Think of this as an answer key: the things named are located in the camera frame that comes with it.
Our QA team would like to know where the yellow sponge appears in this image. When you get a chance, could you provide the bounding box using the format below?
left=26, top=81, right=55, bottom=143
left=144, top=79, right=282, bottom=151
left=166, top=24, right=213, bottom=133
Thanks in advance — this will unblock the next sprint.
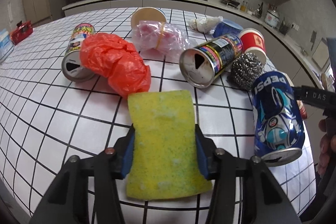
left=126, top=90, right=213, bottom=200

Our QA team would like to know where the black drink can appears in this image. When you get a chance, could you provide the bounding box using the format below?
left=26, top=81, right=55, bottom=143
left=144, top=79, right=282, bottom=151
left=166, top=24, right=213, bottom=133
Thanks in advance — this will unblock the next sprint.
left=179, top=34, right=243, bottom=89

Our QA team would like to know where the white tissue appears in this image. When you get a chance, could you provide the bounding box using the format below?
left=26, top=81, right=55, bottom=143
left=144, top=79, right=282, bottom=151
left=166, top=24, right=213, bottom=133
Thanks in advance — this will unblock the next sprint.
left=188, top=16, right=223, bottom=34

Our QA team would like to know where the blue patterned paper cup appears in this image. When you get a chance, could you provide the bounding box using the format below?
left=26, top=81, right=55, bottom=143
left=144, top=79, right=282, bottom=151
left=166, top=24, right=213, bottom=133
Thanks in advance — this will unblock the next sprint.
left=130, top=7, right=167, bottom=30

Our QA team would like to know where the kitchen cleaver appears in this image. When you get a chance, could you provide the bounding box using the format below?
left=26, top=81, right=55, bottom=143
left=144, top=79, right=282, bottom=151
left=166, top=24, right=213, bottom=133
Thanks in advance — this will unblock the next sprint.
left=310, top=30, right=317, bottom=51

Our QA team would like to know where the person's right hand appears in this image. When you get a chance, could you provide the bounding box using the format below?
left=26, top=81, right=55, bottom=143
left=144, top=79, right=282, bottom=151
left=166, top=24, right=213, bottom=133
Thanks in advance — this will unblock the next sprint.
left=317, top=134, right=336, bottom=177

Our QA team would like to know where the snack packet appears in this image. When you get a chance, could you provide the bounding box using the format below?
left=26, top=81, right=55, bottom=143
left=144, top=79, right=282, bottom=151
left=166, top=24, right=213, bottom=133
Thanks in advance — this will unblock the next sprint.
left=297, top=100, right=307, bottom=120

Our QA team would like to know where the cutting board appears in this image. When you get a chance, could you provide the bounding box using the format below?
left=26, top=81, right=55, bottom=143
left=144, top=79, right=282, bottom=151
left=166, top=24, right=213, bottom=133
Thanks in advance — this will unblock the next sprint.
left=312, top=38, right=329, bottom=69

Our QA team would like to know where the blue Pepsi can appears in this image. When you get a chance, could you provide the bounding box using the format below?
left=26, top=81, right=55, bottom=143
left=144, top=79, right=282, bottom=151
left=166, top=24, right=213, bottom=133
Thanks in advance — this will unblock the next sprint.
left=251, top=71, right=305, bottom=166

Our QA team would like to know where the black utensil holder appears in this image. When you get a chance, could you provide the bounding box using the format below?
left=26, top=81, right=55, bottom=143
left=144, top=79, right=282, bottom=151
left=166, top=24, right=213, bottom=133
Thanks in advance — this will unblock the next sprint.
left=278, top=19, right=292, bottom=35

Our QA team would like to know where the steel wool scrubber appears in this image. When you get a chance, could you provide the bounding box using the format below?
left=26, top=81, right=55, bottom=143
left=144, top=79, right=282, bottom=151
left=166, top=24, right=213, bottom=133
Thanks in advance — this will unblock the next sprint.
left=231, top=53, right=264, bottom=91

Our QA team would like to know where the red paper cup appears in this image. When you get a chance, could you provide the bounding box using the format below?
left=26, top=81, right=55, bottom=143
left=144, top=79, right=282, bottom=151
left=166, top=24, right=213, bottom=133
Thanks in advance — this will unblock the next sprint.
left=238, top=28, right=266, bottom=65

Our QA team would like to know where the white rice cooker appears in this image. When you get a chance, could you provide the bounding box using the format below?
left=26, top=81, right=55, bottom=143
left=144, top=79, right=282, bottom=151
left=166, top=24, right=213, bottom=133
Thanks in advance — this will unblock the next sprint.
left=264, top=9, right=280, bottom=28

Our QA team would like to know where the colourful drink can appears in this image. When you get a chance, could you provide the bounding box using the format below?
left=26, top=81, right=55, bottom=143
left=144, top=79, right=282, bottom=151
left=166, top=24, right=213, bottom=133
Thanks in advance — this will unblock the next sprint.
left=62, top=23, right=96, bottom=83

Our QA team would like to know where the dark glass bottle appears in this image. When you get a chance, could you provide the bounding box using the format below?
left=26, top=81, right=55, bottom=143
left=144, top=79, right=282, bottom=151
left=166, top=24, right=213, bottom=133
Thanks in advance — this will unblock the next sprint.
left=256, top=3, right=263, bottom=18

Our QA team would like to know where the orange plastic bag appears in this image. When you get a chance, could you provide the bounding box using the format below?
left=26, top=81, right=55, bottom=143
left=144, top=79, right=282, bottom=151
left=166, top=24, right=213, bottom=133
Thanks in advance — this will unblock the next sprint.
left=80, top=33, right=151, bottom=98

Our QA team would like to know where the orange juice jar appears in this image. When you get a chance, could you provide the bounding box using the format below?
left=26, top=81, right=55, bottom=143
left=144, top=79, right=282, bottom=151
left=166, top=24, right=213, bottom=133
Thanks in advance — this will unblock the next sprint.
left=240, top=1, right=247, bottom=12

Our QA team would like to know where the pink clear plastic bag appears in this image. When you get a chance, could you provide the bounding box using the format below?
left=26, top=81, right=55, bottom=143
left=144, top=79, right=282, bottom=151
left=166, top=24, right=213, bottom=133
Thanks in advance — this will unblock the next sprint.
left=131, top=20, right=197, bottom=61

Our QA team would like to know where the blue white tub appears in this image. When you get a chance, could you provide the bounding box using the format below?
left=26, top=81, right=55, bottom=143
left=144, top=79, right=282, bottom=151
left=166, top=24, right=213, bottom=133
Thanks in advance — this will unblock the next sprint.
left=0, top=29, right=14, bottom=63

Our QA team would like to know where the red small box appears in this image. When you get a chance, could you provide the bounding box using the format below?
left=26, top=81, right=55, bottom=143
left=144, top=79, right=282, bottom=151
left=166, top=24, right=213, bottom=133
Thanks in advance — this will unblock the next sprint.
left=10, top=20, right=33, bottom=45

